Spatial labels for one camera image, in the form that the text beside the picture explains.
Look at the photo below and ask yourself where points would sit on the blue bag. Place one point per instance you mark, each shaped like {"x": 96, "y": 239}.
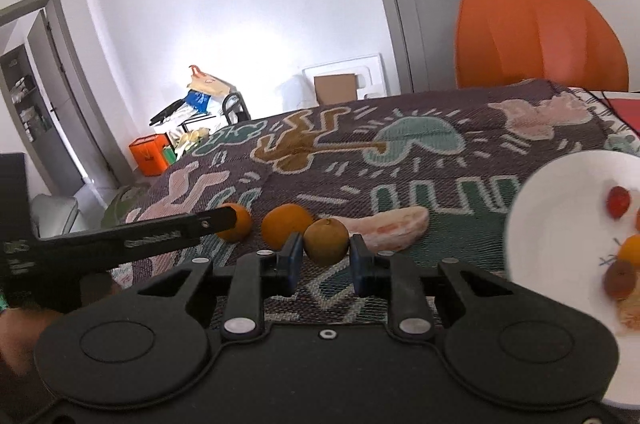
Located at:
{"x": 197, "y": 102}

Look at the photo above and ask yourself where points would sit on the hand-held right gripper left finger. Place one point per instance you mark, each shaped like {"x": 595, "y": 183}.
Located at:
{"x": 289, "y": 264}

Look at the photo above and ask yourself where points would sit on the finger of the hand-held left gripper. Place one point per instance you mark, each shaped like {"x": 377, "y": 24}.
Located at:
{"x": 215, "y": 221}

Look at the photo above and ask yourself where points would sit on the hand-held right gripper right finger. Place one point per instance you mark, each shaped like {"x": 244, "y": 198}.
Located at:
{"x": 361, "y": 266}

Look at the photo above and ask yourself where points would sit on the cardboard box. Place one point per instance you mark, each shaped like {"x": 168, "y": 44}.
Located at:
{"x": 335, "y": 89}

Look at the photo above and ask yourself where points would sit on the brown paper bag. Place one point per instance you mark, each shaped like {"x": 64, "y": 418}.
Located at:
{"x": 207, "y": 83}

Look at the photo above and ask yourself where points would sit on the green packet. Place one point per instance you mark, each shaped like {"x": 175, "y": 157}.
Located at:
{"x": 170, "y": 156}

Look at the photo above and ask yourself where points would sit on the pale plastic bag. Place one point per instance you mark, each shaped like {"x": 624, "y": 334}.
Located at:
{"x": 192, "y": 138}

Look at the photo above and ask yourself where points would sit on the medium orange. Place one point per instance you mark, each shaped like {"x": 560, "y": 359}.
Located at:
{"x": 241, "y": 224}

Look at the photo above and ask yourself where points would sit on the black long case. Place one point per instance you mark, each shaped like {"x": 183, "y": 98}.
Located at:
{"x": 167, "y": 112}

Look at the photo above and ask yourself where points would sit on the white plate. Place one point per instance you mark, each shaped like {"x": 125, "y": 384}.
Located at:
{"x": 550, "y": 229}

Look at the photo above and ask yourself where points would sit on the small yellow tangerine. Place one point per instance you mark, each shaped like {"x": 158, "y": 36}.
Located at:
{"x": 631, "y": 249}

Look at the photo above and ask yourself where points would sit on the wall shelf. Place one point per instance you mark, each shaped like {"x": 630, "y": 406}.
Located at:
{"x": 22, "y": 99}

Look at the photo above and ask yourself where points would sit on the orange paw print mat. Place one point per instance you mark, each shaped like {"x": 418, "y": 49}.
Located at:
{"x": 625, "y": 109}

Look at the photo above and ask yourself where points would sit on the large orange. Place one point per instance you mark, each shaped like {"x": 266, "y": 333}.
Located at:
{"x": 285, "y": 224}

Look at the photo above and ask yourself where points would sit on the pomelo wedge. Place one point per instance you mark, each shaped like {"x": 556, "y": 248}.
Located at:
{"x": 390, "y": 229}

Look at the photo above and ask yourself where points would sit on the grey interior door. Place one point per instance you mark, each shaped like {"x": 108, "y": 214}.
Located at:
{"x": 65, "y": 104}

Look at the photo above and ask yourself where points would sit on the patterned woven blanket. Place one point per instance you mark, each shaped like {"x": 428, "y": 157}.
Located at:
{"x": 350, "y": 174}

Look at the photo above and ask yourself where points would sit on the grey sofa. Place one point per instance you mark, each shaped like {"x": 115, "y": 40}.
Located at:
{"x": 55, "y": 214}

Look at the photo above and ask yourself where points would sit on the black metal cart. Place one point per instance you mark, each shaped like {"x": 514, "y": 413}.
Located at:
{"x": 237, "y": 107}

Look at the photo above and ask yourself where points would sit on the dark red round fruit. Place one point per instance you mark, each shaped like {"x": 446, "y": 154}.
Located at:
{"x": 619, "y": 279}

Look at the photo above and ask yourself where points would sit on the orange chair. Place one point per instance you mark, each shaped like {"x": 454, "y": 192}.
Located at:
{"x": 540, "y": 39}

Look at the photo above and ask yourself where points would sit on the person's left hand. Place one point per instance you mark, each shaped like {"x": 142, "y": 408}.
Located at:
{"x": 20, "y": 339}

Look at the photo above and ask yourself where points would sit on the peeled pomelo chunk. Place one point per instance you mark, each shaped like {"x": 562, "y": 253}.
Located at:
{"x": 629, "y": 319}

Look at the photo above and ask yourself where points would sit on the green cushion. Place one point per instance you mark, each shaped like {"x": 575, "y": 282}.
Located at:
{"x": 122, "y": 204}

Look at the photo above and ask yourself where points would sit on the orange box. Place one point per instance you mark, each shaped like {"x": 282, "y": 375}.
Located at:
{"x": 147, "y": 157}

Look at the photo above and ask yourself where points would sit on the white foam board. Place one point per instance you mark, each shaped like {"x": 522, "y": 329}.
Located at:
{"x": 370, "y": 67}

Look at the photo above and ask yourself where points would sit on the greenish orange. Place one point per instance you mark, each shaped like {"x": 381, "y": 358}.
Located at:
{"x": 326, "y": 241}

